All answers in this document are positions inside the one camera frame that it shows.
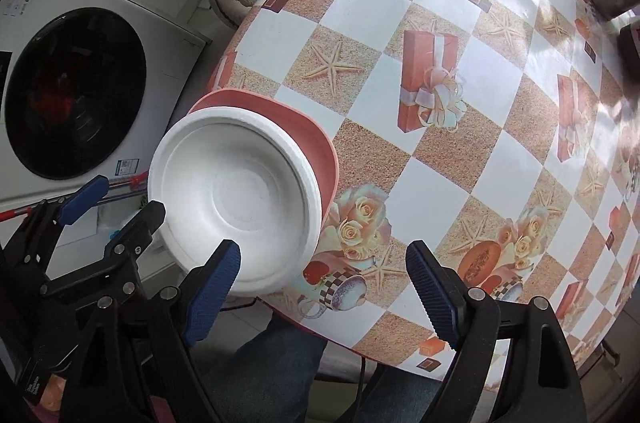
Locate dark box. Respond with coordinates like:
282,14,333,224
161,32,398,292
618,26,640,65

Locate pink plate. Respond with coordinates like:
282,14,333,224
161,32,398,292
190,88,341,230

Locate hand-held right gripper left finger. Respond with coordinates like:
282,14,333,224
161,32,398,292
55,239,242,423

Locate printed checkered tablecloth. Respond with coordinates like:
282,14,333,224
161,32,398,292
207,0,640,395

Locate white washing machine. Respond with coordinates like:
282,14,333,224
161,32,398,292
0,0,211,275

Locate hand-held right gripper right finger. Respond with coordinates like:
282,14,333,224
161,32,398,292
405,240,588,423

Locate person's blue jeans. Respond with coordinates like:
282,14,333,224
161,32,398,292
199,317,452,423

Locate red mop handle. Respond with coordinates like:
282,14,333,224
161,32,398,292
0,170,151,224

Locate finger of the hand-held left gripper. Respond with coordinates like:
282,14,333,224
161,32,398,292
40,200,167,305
0,175,110,275

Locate black cable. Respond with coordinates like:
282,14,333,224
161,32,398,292
352,345,372,423

